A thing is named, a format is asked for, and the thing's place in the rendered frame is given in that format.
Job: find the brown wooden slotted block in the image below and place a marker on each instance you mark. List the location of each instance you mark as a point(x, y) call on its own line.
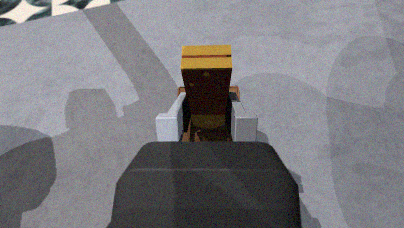
point(198, 134)

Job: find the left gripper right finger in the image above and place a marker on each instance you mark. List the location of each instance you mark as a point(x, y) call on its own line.
point(242, 125)

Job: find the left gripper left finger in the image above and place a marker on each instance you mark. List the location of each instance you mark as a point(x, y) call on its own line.
point(171, 126)

